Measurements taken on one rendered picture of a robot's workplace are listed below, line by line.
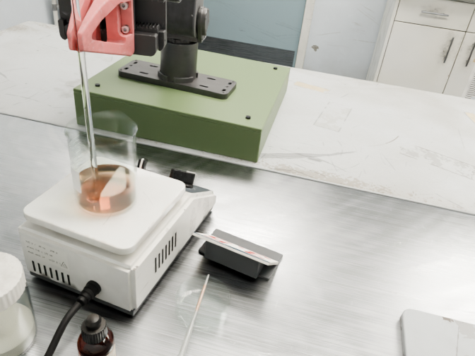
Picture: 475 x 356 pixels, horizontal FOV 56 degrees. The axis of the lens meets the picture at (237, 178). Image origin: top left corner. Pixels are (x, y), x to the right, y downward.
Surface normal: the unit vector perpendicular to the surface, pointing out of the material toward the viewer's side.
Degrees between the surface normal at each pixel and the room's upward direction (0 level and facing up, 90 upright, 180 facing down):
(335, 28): 90
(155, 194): 0
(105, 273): 90
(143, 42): 92
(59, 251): 90
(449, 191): 0
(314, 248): 0
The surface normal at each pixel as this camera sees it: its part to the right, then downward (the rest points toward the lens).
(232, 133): -0.24, 0.52
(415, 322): 0.10, -0.83
